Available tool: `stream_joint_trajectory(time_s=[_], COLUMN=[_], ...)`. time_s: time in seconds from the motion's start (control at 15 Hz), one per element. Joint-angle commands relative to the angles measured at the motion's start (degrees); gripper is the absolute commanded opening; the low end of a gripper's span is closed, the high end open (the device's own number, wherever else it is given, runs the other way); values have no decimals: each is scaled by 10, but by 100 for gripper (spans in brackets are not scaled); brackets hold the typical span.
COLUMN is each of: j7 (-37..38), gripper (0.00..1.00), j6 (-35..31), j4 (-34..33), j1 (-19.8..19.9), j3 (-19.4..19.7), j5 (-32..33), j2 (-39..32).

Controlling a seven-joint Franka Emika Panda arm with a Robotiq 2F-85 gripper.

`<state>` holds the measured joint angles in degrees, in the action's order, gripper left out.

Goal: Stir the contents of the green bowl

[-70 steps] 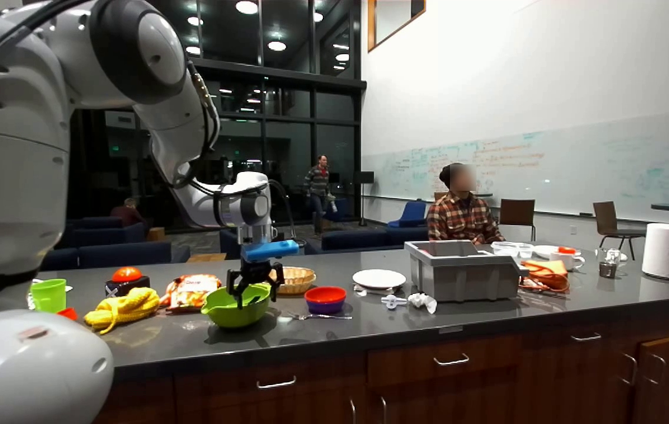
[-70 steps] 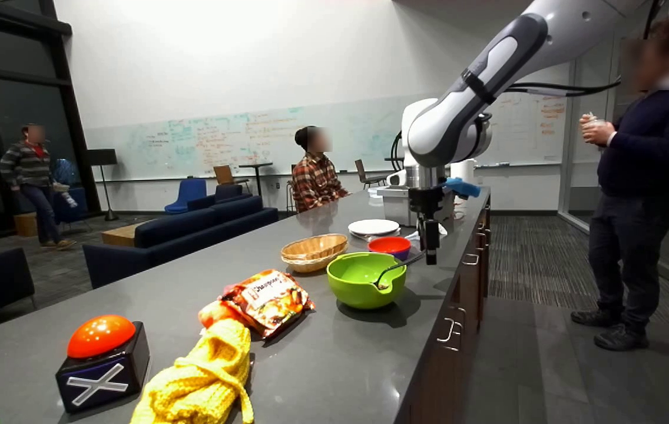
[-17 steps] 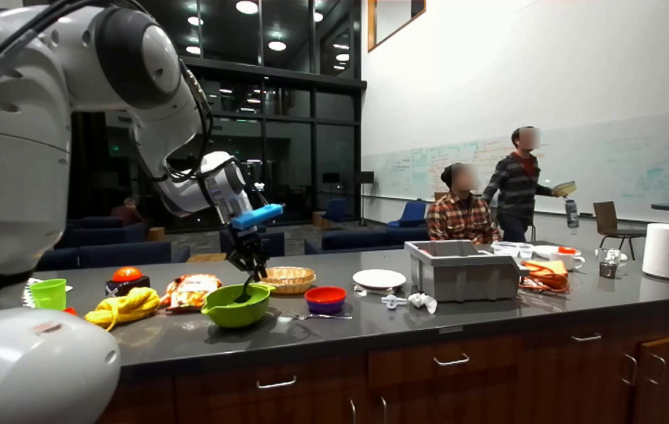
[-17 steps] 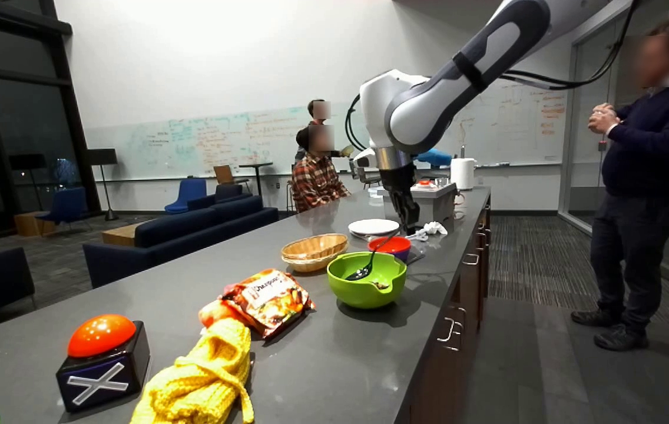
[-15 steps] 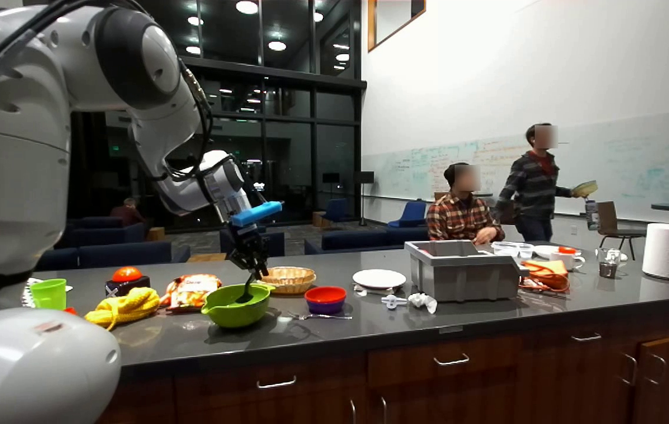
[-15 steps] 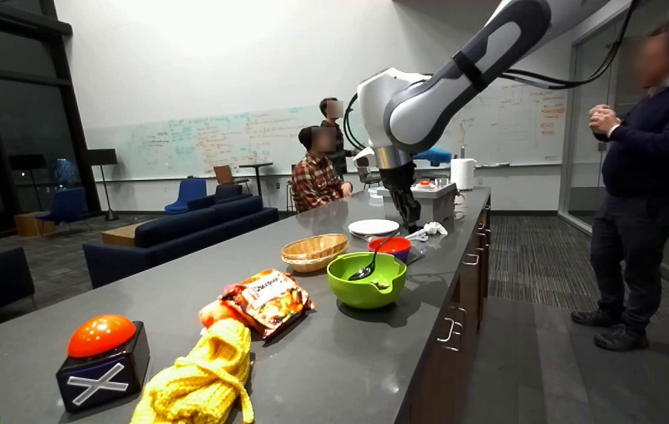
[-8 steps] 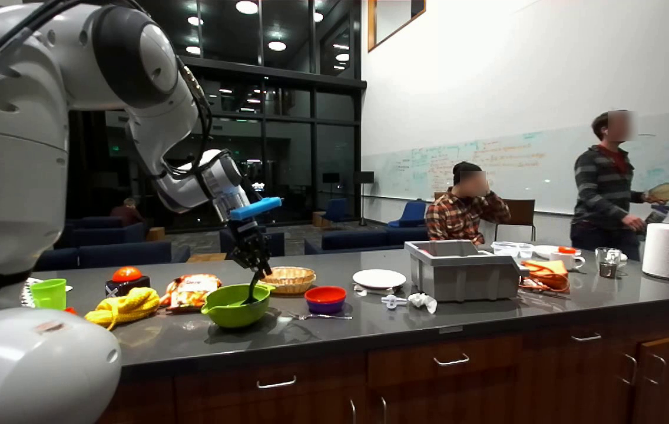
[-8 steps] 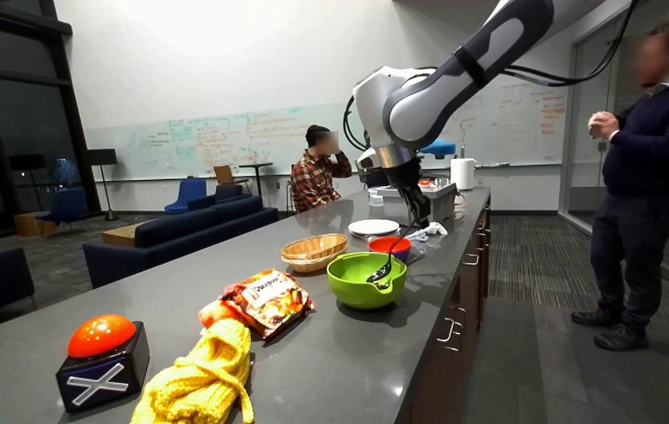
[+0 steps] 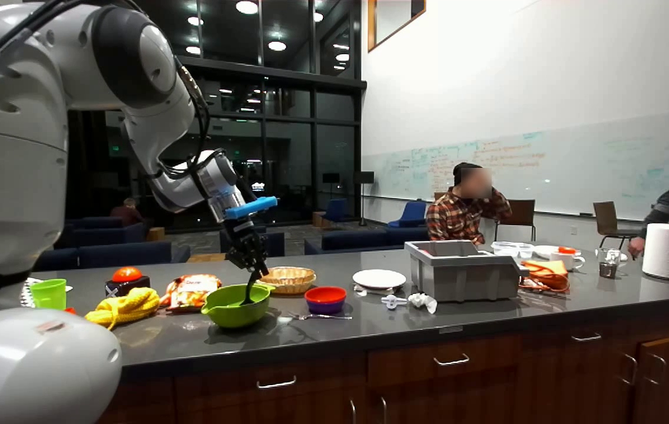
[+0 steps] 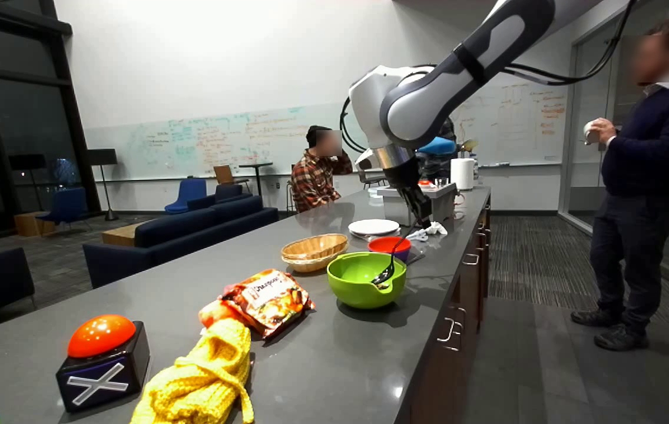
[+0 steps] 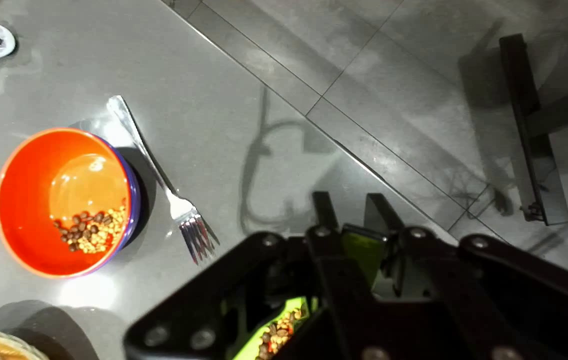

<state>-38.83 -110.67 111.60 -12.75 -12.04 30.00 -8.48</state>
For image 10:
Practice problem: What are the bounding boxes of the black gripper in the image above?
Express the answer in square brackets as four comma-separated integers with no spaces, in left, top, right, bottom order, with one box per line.
[382,159,437,232]

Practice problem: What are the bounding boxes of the black spoon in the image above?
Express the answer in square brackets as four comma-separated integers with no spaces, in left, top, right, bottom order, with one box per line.
[372,253,400,291]

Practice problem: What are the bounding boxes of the red bowl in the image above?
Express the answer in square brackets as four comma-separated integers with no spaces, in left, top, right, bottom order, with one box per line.
[365,234,414,261]

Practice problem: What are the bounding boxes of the green bowl with spout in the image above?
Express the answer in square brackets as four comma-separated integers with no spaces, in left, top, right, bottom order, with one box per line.
[326,251,412,311]

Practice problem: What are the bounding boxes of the white crumpled cloth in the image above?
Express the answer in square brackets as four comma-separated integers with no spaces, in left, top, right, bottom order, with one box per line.
[406,219,452,247]

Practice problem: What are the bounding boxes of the grey metal bin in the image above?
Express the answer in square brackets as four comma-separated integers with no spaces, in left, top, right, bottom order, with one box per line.
[379,182,460,226]

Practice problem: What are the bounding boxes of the white plate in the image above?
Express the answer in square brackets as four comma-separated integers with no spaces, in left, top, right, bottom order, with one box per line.
[346,218,403,241]

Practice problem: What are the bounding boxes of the white paper towel roll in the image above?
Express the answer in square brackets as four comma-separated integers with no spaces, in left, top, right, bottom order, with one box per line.
[447,156,480,194]

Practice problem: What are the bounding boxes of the seated person in plaid shirt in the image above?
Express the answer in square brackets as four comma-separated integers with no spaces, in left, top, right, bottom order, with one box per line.
[289,123,357,215]

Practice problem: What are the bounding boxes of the wicker basket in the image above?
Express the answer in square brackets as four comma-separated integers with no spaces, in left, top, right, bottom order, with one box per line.
[278,232,352,278]

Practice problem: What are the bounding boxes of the wooden counter cabinet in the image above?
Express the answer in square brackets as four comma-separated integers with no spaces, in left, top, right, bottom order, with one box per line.
[394,195,496,424]

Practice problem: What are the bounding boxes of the dark high table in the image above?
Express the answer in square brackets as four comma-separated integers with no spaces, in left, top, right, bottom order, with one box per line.
[239,161,275,208]

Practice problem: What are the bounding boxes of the orange snack bag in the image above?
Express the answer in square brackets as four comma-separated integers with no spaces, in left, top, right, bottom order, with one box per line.
[220,267,315,341]

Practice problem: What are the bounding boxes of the brown chair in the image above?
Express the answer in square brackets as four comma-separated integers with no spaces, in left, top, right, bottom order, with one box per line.
[213,162,241,188]

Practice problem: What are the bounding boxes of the standing person in navy sweater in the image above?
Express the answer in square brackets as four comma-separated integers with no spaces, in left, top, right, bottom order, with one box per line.
[569,10,669,353]

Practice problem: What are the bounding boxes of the blue lounge chair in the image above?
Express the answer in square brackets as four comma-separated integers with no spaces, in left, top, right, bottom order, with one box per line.
[162,176,213,218]
[48,156,89,226]

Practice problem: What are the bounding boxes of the long navy sofa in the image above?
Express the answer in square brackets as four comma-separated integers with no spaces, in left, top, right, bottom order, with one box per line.
[82,194,280,291]

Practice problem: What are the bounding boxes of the yellow knitted cloth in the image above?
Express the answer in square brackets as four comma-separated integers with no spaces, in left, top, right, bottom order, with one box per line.
[130,315,258,424]

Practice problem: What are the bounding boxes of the wooden coffee table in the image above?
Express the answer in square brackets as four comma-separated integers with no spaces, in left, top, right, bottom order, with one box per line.
[102,222,150,251]

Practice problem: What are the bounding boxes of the black stand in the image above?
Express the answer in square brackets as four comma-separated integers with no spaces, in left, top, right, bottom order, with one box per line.
[87,147,121,222]

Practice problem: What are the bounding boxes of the orange button on black box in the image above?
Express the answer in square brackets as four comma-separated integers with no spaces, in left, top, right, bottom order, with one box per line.
[55,313,154,416]

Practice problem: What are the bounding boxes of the wooden box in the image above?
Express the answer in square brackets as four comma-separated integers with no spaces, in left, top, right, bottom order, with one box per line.
[11,211,56,241]

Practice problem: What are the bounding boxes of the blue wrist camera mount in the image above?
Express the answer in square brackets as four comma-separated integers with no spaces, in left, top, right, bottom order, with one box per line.
[417,134,461,161]

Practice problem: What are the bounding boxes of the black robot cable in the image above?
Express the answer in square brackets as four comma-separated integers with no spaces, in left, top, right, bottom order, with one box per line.
[503,0,637,88]

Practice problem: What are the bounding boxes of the wall whiteboard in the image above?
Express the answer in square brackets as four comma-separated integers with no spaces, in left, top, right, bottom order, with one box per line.
[86,73,573,182]

